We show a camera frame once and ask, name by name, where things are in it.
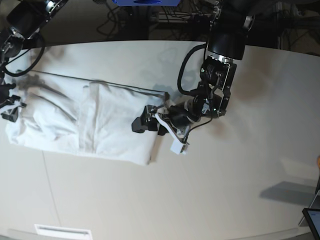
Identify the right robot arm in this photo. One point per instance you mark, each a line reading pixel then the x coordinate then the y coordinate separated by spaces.
pixel 24 24

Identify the blue box overhead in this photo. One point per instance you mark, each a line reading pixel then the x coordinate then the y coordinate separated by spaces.
pixel 131 3

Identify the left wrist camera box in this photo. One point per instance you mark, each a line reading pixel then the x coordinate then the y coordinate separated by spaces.
pixel 178 147

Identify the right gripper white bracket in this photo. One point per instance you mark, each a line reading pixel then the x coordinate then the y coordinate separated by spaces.
pixel 8 108

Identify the white T-shirt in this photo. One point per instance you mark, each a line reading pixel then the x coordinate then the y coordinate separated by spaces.
pixel 88 118

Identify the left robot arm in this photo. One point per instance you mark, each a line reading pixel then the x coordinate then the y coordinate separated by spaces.
pixel 229 26

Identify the white label strip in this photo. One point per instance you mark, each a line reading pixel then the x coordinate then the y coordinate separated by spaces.
pixel 41 227

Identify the tablet screen with stand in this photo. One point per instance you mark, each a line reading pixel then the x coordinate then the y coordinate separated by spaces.
pixel 311 214

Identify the black power strip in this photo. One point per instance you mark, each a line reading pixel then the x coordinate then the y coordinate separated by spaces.
pixel 171 18

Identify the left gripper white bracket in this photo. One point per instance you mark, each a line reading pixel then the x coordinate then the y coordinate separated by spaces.
pixel 156 118

